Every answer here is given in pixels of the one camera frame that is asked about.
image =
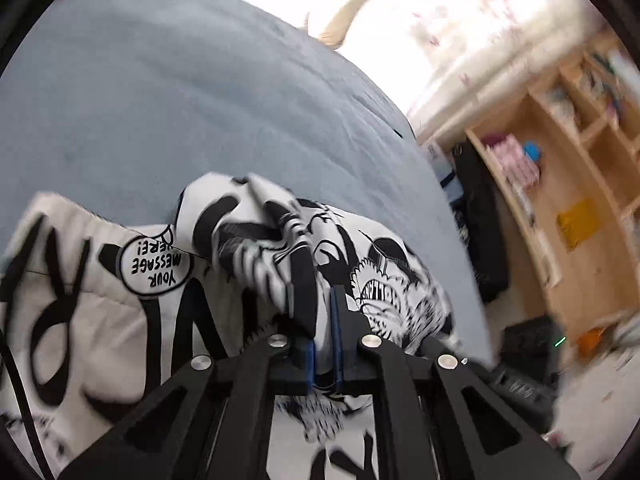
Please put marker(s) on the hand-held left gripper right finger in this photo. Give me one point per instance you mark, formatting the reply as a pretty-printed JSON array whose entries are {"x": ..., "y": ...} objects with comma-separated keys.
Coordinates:
[{"x": 336, "y": 360}]

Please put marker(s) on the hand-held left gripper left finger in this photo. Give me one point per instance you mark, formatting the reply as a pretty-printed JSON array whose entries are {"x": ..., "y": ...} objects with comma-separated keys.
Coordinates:
[{"x": 310, "y": 365}]

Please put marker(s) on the black and white printed jacket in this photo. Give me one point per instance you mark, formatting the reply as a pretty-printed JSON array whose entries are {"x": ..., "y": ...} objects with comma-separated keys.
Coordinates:
[{"x": 100, "y": 310}]

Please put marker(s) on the black device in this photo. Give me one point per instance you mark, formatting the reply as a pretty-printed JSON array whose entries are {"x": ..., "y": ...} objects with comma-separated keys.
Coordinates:
[{"x": 530, "y": 345}]

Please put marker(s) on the long black bag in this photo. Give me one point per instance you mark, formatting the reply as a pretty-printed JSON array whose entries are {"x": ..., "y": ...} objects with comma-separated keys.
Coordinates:
[{"x": 480, "y": 220}]

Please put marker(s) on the white cardboard box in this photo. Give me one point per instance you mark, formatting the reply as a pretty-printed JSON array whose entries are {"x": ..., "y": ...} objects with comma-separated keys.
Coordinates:
[{"x": 435, "y": 152}]

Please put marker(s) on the pink drawer boxes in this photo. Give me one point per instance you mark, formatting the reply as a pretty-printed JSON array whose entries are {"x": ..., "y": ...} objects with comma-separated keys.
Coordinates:
[{"x": 510, "y": 160}]

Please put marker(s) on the dark red round object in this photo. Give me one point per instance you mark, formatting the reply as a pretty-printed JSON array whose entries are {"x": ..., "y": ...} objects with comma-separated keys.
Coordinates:
[{"x": 494, "y": 138}]

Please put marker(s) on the small blue box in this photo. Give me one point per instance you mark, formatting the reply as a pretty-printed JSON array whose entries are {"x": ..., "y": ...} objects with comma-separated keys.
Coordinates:
[{"x": 533, "y": 150}]

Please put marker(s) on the blue bed blanket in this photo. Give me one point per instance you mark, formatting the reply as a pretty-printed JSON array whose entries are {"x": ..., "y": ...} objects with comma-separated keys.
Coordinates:
[{"x": 175, "y": 110}]

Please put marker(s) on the wooden bookshelf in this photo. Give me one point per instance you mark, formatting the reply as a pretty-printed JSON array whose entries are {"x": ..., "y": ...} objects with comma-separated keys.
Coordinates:
[{"x": 575, "y": 185}]

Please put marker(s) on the floral sheer curtain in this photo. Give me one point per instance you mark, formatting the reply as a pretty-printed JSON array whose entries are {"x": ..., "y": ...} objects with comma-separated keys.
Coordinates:
[{"x": 475, "y": 35}]

